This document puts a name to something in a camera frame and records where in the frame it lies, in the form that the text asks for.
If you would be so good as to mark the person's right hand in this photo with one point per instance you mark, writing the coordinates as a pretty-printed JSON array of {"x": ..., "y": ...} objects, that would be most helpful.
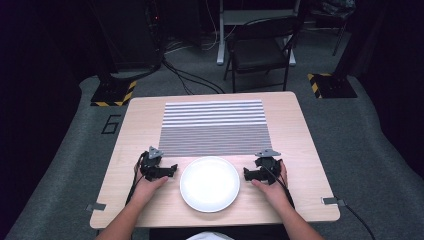
[{"x": 276, "y": 195}]

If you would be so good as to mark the person's left hand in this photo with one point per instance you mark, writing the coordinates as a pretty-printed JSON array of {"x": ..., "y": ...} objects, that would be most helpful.
[{"x": 145, "y": 190}]

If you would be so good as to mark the dark cabinet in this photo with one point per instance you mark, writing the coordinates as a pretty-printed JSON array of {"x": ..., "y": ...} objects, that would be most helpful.
[{"x": 133, "y": 33}]

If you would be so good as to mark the person's white shirt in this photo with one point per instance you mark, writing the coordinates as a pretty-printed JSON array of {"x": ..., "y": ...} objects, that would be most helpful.
[{"x": 210, "y": 236}]

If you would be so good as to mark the dark chair with clutter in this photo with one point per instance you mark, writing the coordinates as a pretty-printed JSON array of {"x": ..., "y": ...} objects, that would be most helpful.
[{"x": 333, "y": 13}]

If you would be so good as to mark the black folding chair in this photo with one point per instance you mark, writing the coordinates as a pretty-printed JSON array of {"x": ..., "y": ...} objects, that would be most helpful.
[{"x": 256, "y": 53}]

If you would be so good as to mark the black yellow striped stand base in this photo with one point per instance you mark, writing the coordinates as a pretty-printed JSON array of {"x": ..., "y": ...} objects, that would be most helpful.
[
  {"x": 333, "y": 86},
  {"x": 111, "y": 95}
]

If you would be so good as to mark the grey tape piece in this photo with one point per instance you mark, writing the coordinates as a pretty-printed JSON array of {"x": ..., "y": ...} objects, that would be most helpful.
[
  {"x": 331, "y": 201},
  {"x": 96, "y": 207}
]

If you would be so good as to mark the white plate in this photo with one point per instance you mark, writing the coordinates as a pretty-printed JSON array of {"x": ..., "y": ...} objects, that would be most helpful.
[{"x": 210, "y": 184}]

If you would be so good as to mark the grey striped placemat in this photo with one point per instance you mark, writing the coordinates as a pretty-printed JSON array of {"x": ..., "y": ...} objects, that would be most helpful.
[{"x": 215, "y": 133}]

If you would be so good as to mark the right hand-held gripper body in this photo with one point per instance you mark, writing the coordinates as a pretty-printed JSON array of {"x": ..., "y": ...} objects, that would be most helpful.
[{"x": 268, "y": 166}]

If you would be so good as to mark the white desk frame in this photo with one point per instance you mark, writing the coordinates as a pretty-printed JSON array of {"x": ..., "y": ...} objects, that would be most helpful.
[{"x": 220, "y": 50}]

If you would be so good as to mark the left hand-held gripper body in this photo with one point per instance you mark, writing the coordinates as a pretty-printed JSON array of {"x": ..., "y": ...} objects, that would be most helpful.
[{"x": 151, "y": 166}]

